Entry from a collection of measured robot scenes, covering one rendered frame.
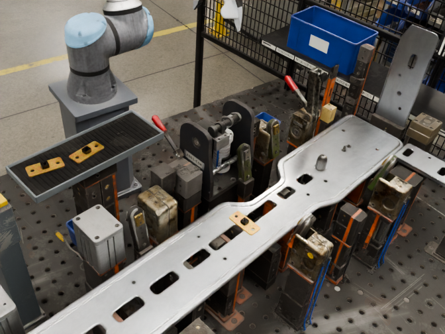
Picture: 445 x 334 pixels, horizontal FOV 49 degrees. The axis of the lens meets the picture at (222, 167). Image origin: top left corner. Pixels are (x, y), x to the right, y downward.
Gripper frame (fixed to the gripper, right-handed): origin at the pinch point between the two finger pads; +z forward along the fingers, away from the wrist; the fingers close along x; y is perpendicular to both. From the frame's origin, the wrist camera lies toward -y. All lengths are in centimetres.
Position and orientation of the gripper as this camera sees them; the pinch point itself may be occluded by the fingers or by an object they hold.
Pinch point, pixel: (218, 20)
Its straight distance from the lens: 122.8
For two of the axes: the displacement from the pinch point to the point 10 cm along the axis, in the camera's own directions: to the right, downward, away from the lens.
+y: -7.0, 4.3, -5.7
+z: -0.7, 7.5, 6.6
